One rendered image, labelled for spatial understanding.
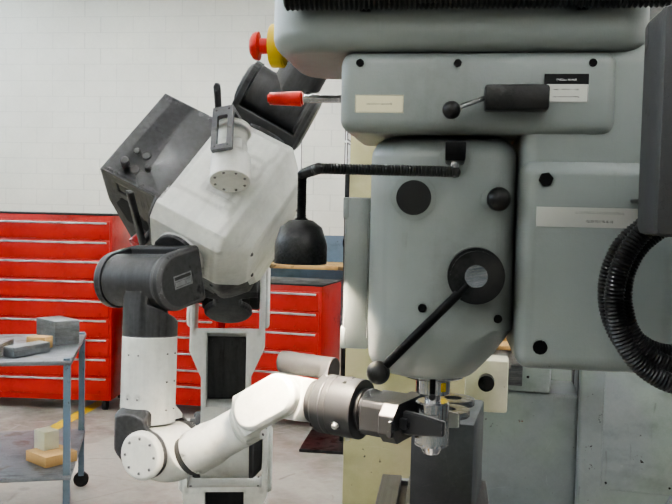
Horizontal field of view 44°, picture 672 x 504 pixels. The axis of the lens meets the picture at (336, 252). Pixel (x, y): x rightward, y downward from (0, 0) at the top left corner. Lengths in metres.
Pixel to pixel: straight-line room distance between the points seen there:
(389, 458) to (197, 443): 1.72
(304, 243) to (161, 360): 0.39
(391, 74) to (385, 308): 0.30
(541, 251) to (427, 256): 0.14
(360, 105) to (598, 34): 0.29
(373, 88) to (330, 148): 9.24
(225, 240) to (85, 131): 9.83
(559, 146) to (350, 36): 0.29
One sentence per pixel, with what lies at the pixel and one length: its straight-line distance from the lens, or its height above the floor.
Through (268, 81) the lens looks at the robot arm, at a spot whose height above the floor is 1.77.
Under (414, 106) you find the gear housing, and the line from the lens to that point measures 1.04.
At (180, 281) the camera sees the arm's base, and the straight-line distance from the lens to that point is 1.38.
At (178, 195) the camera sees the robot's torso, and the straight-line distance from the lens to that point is 1.45.
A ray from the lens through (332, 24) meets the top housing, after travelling 1.06.
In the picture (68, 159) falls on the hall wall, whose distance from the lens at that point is 11.27.
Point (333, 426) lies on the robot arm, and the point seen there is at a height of 1.22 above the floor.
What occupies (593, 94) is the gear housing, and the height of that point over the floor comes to 1.68.
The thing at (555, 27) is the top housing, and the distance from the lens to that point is 1.05.
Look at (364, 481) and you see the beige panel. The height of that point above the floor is 0.57.
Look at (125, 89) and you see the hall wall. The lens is 11.05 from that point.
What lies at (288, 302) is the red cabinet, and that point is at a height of 0.87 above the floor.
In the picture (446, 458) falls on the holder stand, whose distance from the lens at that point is 1.64.
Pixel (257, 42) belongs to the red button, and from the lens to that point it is 1.19.
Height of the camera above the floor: 1.53
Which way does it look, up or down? 3 degrees down
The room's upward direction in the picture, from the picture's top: 1 degrees clockwise
